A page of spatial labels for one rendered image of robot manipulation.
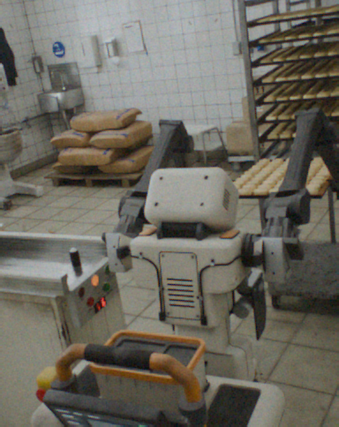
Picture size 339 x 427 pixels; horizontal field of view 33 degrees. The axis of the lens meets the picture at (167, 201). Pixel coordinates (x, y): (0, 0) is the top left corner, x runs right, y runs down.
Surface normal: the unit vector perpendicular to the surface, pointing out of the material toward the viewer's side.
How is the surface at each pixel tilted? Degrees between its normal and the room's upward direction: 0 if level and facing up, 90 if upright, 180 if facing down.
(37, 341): 90
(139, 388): 92
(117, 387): 92
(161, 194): 47
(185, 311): 81
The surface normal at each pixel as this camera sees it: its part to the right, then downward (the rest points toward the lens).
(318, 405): -0.15, -0.94
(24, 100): 0.85, 0.04
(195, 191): -0.40, -0.38
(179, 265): -0.42, 0.21
